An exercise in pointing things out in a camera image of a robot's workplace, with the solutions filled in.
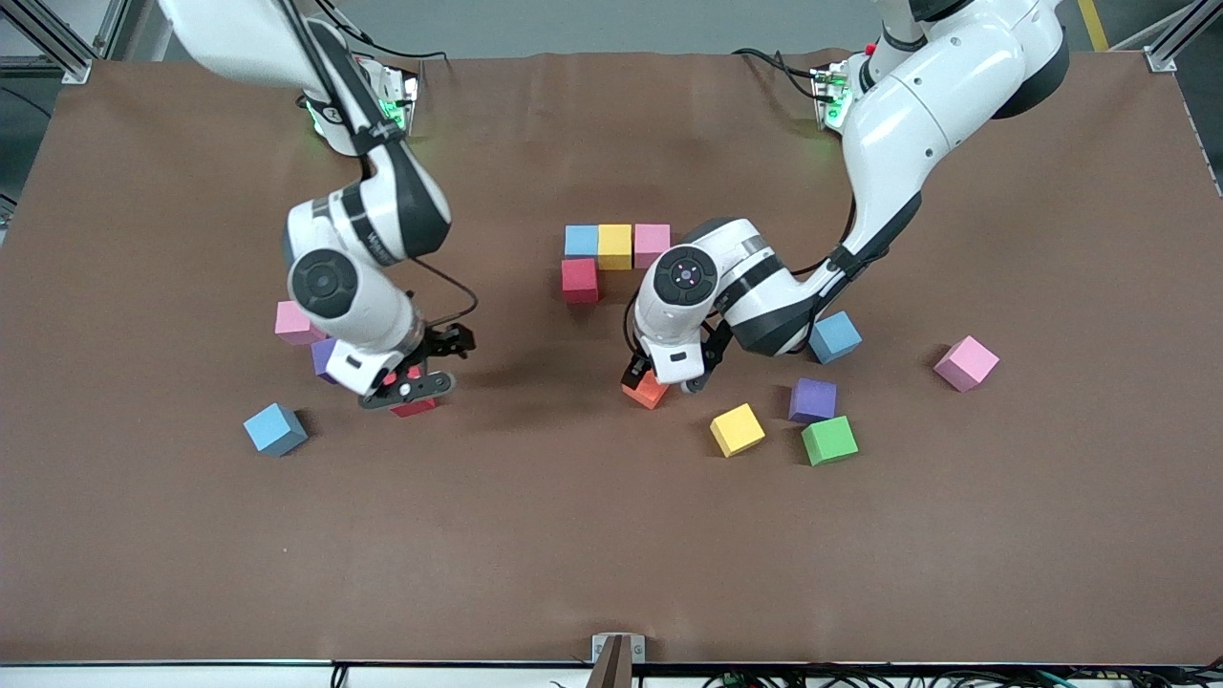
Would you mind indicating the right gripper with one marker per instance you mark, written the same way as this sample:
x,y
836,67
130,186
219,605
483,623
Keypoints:
x,y
441,342

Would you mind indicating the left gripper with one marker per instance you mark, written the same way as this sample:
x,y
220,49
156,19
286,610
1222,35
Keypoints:
x,y
715,346

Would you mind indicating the orange foam cube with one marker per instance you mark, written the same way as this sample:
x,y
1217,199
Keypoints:
x,y
646,394

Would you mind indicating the red foam cube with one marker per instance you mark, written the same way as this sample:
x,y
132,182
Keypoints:
x,y
580,280
418,409

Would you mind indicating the yellow foam cube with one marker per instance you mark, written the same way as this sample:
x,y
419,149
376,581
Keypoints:
x,y
737,429
615,247

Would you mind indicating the pink foam cube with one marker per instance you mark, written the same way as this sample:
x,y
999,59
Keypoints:
x,y
966,363
652,245
291,323

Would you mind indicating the purple foam cube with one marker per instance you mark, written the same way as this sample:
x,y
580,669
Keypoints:
x,y
321,358
812,399

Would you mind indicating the blue foam cube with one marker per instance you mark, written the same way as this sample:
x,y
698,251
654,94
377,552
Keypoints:
x,y
839,336
581,240
275,429

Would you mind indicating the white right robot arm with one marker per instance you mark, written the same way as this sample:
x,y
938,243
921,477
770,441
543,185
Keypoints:
x,y
229,38

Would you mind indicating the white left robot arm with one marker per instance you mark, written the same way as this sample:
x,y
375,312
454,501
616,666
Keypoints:
x,y
917,115

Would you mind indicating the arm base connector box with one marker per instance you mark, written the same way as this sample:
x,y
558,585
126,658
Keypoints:
x,y
829,91
401,96

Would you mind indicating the large table cover mat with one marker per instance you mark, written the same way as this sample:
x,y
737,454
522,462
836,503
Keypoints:
x,y
573,535

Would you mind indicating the green foam cube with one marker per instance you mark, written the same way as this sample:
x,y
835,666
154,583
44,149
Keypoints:
x,y
828,440

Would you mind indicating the metal table edge bracket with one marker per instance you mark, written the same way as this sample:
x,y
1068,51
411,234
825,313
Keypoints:
x,y
600,650

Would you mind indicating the aluminium frame post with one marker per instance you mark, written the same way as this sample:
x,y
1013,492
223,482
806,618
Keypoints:
x,y
1161,59
72,69

